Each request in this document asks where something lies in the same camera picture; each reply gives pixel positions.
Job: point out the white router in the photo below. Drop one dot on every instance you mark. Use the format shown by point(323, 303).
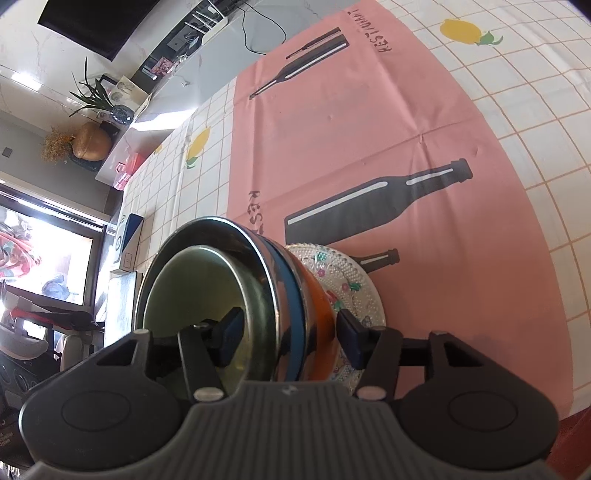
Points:
point(210, 18)

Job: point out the black television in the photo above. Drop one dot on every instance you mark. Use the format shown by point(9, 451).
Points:
point(87, 23)

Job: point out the green leafy plant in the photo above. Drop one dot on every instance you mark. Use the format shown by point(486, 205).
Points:
point(92, 92)

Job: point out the dried yellow flowers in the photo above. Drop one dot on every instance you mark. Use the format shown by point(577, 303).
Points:
point(57, 145)

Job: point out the pink and checked tablecloth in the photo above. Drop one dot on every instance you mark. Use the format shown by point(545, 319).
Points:
point(369, 115)

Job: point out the brown gourd vase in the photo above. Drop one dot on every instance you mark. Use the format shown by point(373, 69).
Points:
point(93, 142)

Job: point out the framed drawing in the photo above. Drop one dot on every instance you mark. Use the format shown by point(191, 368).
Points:
point(131, 92)

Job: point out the white marble cabinet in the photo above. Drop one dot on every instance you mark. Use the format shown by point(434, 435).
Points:
point(175, 92)

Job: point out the blue steel-lined bowl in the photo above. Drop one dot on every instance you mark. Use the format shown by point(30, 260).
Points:
point(289, 295)

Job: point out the orange steel-lined bowl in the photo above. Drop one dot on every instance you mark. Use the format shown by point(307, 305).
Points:
point(316, 304)

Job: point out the small pink photo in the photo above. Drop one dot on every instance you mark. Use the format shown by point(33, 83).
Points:
point(162, 65)

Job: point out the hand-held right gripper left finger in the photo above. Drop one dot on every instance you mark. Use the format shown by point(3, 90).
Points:
point(231, 333)

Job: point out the blue and white vase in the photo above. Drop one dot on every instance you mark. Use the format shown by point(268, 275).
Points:
point(123, 113)

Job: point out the green ceramic bowl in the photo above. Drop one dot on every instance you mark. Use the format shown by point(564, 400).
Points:
point(194, 286)

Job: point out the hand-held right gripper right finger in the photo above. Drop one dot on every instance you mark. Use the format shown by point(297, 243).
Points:
point(351, 337)

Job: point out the printed clear glass plate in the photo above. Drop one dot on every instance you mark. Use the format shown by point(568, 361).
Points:
point(353, 284)

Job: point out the blue and white box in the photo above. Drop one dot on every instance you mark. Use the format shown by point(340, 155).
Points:
point(129, 240)

